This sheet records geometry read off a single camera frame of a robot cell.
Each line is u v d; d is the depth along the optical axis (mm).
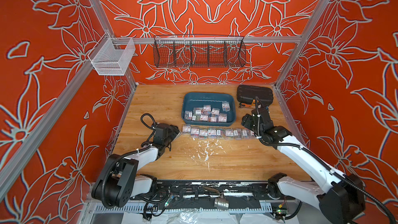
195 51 1003
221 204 669
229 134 904
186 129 924
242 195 730
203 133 902
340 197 379
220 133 901
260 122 598
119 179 423
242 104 1044
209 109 1009
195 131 921
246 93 1044
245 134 899
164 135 723
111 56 936
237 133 901
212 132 902
